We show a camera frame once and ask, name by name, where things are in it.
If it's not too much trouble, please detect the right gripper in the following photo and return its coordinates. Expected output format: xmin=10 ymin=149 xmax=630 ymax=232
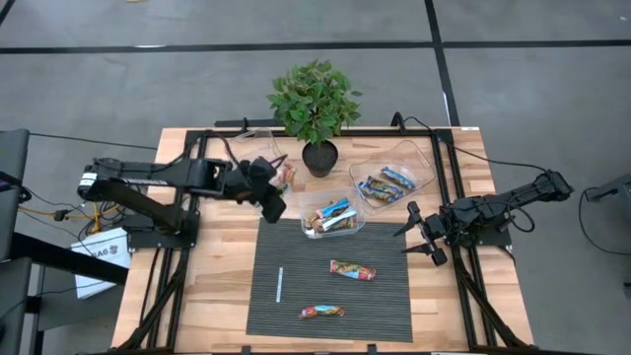
xmin=392 ymin=200 xmax=463 ymax=268

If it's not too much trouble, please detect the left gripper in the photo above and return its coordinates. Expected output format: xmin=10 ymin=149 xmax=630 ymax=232
xmin=224 ymin=156 xmax=289 ymax=225

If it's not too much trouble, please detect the red chocolate chip granola bar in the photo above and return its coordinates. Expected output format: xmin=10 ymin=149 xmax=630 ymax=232
xmin=275 ymin=172 xmax=299 ymax=192
xmin=298 ymin=304 xmax=347 ymax=321
xmin=328 ymin=258 xmax=378 ymax=283
xmin=271 ymin=161 xmax=296 ymax=179

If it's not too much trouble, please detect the orange peanut butter granola bar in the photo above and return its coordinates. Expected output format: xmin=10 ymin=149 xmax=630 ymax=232
xmin=304 ymin=212 xmax=327 ymax=234
xmin=324 ymin=219 xmax=360 ymax=234

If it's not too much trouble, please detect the blue oatmeal raisin granola bar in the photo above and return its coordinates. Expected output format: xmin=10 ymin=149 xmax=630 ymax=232
xmin=357 ymin=180 xmax=395 ymax=204
xmin=367 ymin=176 xmax=404 ymax=197
xmin=379 ymin=165 xmax=418 ymax=191

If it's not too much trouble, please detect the light blue granola bar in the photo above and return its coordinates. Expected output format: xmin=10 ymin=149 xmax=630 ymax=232
xmin=318 ymin=196 xmax=352 ymax=219

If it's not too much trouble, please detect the white backed granola bar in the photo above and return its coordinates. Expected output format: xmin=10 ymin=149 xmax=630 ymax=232
xmin=320 ymin=207 xmax=358 ymax=231

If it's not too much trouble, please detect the clear plastic bin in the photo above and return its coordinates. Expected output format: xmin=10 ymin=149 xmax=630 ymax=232
xmin=347 ymin=139 xmax=439 ymax=217
xmin=227 ymin=126 xmax=300 ymax=206
xmin=298 ymin=185 xmax=367 ymax=241

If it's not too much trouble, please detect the green potted plant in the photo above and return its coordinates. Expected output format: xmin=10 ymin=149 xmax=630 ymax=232
xmin=266 ymin=58 xmax=364 ymax=178

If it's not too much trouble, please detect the grey woven placemat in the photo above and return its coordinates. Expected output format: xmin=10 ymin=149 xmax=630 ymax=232
xmin=245 ymin=218 xmax=414 ymax=344

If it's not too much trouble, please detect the white paper sheet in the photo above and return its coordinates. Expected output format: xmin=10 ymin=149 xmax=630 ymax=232
xmin=71 ymin=226 xmax=133 ymax=301

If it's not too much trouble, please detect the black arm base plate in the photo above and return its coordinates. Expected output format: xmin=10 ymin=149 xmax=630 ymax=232
xmin=446 ymin=224 xmax=514 ymax=249
xmin=121 ymin=210 xmax=201 ymax=250

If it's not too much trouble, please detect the black power cable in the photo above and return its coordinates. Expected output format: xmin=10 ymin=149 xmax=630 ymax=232
xmin=401 ymin=115 xmax=549 ymax=174

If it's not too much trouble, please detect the black right camera cable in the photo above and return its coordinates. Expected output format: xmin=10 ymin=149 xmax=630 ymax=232
xmin=492 ymin=199 xmax=537 ymax=234

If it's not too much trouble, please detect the black aluminium table frame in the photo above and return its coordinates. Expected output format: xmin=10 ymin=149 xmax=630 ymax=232
xmin=111 ymin=115 xmax=541 ymax=355

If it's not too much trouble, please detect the thin black floor cable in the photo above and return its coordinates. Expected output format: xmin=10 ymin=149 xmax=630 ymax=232
xmin=29 ymin=131 xmax=159 ymax=151

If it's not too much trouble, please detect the yellow cable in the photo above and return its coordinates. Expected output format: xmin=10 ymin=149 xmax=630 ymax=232
xmin=19 ymin=202 xmax=122 ymax=234

